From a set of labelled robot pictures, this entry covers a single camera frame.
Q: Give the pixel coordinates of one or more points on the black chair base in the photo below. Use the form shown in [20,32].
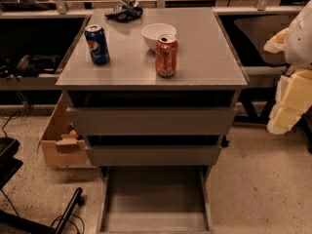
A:
[27,216]

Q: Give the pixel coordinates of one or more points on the grey drawer cabinet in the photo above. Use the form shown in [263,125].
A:
[204,59]

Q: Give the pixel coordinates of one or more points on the black crumpled object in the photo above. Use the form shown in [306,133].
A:
[125,10]

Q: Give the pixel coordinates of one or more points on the black headphones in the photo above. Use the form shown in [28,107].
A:
[30,66]

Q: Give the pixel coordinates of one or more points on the grey top drawer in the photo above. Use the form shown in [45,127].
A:
[151,113]

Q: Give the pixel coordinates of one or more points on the grey middle drawer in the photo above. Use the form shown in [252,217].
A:
[153,150]

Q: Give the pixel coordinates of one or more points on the blue Pepsi can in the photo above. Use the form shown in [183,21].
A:
[96,41]

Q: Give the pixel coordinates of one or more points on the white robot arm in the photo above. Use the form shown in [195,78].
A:
[293,94]

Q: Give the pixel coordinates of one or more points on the grey bottom drawer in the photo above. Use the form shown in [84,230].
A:
[154,200]

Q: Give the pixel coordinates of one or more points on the orange soda can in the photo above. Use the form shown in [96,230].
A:
[166,51]

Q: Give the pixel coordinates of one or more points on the grey drawer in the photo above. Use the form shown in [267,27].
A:
[153,150]
[151,113]
[154,200]

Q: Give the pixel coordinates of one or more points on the white bowl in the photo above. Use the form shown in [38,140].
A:
[151,33]

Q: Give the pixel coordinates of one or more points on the cardboard box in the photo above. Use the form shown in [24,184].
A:
[60,143]

